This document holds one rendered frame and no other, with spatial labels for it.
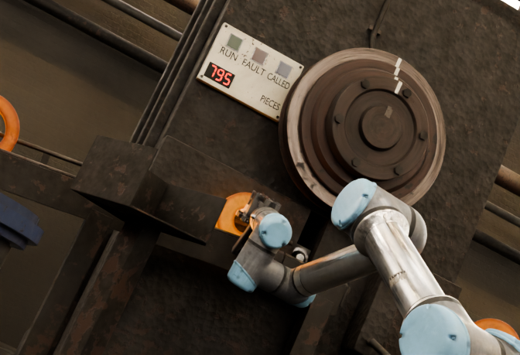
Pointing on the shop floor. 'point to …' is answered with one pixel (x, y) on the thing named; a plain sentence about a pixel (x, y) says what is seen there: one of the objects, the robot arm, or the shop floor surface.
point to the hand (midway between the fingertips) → (247, 215)
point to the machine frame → (475, 144)
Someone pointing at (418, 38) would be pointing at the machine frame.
